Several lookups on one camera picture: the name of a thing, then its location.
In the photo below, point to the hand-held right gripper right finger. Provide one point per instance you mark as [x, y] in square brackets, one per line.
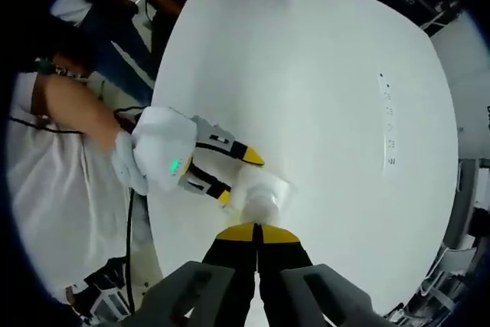
[291, 269]

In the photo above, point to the white pump bottle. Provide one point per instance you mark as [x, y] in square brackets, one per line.
[262, 210]

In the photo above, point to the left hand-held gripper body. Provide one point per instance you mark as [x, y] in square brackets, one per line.
[161, 143]

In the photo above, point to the operator in white shirt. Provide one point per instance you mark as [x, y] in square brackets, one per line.
[65, 197]

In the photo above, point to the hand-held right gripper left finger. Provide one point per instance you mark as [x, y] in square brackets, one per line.
[214, 265]

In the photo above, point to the white power strip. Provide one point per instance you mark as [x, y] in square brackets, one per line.
[388, 131]

